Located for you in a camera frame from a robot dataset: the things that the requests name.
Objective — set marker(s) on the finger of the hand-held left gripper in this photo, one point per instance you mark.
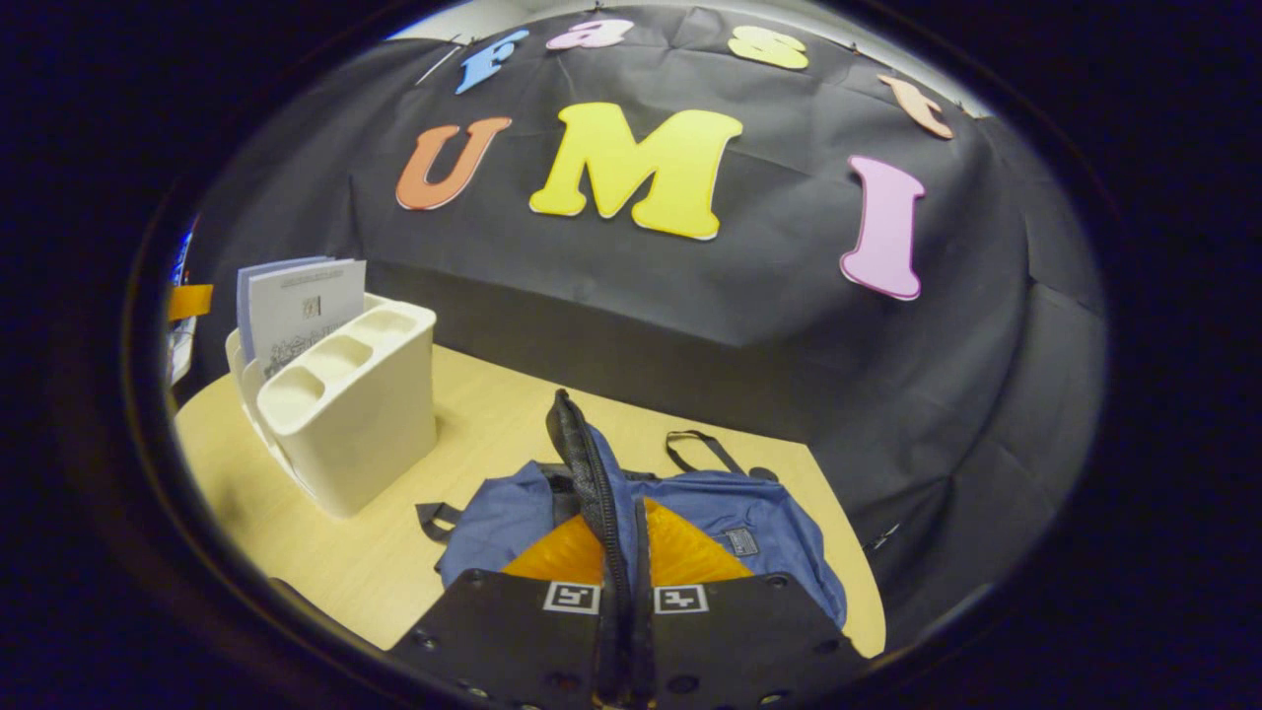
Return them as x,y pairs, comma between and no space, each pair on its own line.
189,302

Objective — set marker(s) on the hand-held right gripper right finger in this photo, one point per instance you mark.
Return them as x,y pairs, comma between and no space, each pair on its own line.
730,641

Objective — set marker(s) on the blue schoolbag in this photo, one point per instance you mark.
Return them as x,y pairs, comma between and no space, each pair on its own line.
513,523

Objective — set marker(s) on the white grey book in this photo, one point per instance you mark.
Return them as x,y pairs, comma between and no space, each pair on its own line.
306,316

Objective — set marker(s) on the cream plastic bookshelf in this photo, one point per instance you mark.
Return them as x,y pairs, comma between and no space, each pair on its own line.
365,434

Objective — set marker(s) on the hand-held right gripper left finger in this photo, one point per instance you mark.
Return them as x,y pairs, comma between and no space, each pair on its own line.
513,641

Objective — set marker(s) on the computer monitor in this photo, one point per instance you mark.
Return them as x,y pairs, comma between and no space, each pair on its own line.
177,350

